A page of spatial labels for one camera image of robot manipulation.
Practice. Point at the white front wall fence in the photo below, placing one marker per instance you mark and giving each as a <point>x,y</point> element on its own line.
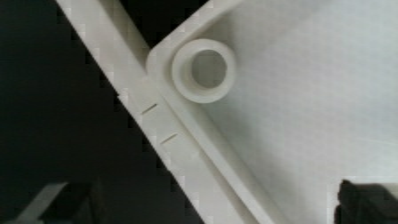
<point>120,50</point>

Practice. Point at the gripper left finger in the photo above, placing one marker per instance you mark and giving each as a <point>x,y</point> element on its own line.
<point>67,204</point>

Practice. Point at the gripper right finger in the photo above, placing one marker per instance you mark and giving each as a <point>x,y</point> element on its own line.
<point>369,203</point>

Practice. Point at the white desk top tray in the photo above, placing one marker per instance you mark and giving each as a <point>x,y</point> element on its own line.
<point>277,69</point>

